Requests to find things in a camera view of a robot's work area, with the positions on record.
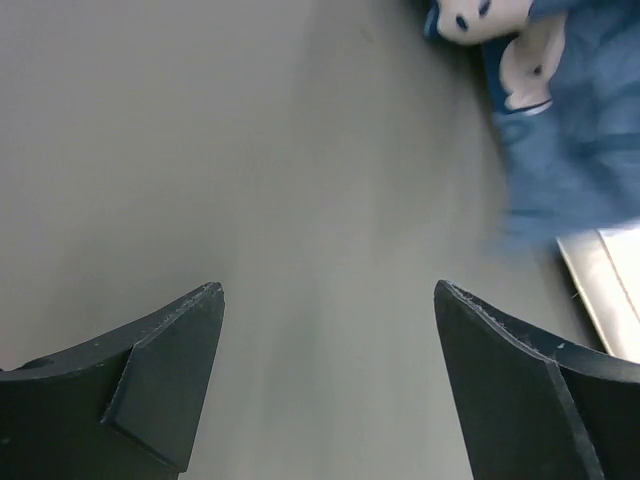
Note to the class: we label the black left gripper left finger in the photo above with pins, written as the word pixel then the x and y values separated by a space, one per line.
pixel 123 405

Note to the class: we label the cream white pillow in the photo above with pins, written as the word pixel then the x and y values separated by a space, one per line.
pixel 604 266

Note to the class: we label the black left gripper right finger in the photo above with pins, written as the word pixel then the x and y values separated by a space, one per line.
pixel 531 404

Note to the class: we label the blue cartoon print pillowcase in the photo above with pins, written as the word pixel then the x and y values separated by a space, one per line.
pixel 563 78

